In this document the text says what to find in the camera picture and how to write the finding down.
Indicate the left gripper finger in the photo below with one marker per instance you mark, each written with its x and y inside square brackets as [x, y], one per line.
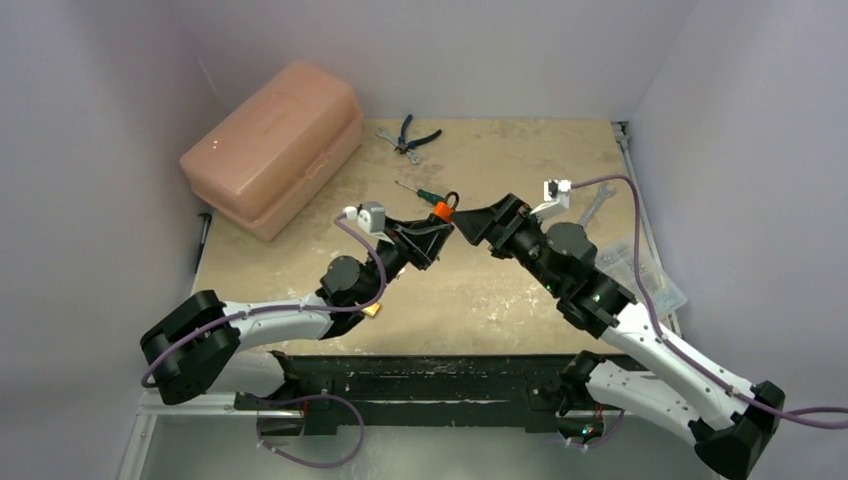
[431, 246]
[419, 229]

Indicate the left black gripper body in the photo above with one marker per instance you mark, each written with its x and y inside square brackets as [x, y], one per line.
[397, 249]

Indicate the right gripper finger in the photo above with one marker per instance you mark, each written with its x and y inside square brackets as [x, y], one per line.
[475, 235]
[482, 219]

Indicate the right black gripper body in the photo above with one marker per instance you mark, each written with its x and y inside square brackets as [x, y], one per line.
[503, 220]

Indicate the orange padlock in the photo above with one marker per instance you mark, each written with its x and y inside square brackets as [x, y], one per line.
[445, 208]

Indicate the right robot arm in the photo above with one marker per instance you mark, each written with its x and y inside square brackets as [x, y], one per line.
[680, 389]

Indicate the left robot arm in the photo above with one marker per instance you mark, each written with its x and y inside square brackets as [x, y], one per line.
[189, 348]

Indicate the small silver wrench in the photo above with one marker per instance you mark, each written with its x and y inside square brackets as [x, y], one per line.
[412, 155]

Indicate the brass padlock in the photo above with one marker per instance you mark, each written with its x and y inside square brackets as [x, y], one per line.
[372, 310]

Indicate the large silver wrench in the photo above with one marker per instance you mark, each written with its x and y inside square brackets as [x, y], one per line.
[603, 193]

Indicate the clear plastic screw box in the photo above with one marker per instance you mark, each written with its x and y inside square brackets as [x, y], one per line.
[616, 259]

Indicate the pink plastic toolbox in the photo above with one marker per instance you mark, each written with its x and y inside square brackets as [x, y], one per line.
[263, 163]

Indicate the green handled screwdriver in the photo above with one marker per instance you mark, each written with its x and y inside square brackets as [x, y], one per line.
[429, 197]

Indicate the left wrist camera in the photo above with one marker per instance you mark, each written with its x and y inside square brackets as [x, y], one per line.
[369, 216]

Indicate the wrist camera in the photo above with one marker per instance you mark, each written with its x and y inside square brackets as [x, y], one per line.
[369, 216]
[556, 199]

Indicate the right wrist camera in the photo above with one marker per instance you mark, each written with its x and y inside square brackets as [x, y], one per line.
[556, 199]

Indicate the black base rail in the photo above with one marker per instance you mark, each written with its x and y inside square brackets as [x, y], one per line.
[538, 393]

